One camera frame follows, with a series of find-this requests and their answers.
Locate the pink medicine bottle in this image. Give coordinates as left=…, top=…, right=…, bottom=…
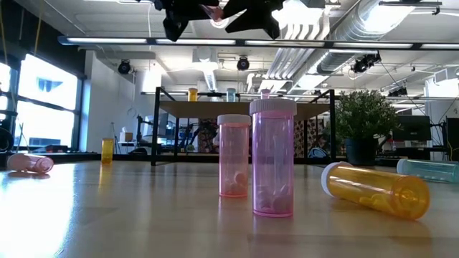
left=217, top=113, right=252, bottom=199
left=6, top=153, right=55, bottom=175
left=199, top=3, right=225, bottom=22

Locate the black ceiling spotlight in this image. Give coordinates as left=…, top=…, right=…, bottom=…
left=236, top=56, right=251, bottom=72
left=117, top=59, right=133, bottom=75
left=350, top=52, right=382, bottom=75

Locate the long ceiling light bar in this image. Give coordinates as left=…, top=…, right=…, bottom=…
left=57, top=34, right=459, bottom=51

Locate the green potted plant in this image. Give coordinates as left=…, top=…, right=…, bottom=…
left=324, top=89, right=402, bottom=168

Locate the large window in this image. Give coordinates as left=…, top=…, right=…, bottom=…
left=0, top=53, right=85, bottom=153

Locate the black computer monitor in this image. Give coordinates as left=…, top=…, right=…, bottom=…
left=392, top=115, right=432, bottom=142

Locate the white cable coil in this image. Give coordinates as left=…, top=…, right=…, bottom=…
left=210, top=16, right=230, bottom=29

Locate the silver ventilation duct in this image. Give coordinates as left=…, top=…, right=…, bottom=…
left=315, top=0, right=420, bottom=75

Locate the black aluminium rig frame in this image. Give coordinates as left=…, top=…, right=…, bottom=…
left=49, top=152, right=336, bottom=166

